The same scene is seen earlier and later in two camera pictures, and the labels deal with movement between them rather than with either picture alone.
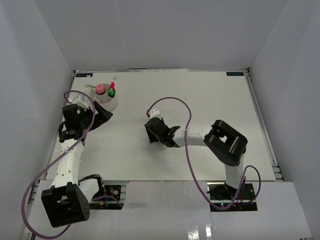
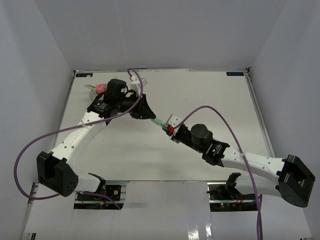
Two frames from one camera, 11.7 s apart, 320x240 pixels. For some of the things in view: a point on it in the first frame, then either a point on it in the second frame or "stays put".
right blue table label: [235, 73] stays put
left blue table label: [84, 74] stays put
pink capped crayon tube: [100, 88] stays put
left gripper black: [102, 116] -> [143, 111]
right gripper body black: [154, 138] -> [184, 137]
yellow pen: [89, 86] stays put
